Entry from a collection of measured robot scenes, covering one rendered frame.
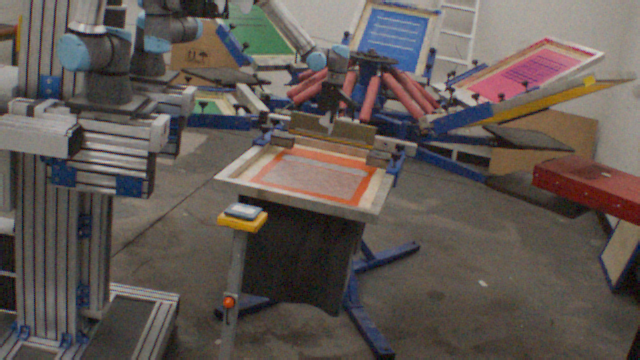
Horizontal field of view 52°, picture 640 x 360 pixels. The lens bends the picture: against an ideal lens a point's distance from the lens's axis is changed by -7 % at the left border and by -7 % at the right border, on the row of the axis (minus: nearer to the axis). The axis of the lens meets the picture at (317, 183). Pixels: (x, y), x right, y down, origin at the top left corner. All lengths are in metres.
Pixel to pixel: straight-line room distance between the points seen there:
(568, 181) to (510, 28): 4.13
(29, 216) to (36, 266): 0.20
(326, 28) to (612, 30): 2.83
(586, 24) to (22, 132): 5.73
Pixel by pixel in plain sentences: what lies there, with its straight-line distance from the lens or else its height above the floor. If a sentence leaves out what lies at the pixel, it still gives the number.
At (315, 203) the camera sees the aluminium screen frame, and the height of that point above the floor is 0.98.
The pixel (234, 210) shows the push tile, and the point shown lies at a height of 0.97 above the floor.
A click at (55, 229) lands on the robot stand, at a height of 0.71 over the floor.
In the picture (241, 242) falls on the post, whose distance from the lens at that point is 2.28.
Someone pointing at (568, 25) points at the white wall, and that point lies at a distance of 7.00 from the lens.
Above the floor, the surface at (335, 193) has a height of 0.96.
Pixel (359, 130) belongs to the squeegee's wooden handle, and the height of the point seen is 1.12.
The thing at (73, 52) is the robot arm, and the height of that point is 1.43.
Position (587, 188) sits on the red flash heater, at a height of 1.09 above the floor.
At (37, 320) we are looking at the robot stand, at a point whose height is 0.30.
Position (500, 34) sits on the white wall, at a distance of 6.95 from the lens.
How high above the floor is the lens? 1.80
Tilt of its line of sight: 19 degrees down
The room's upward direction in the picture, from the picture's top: 9 degrees clockwise
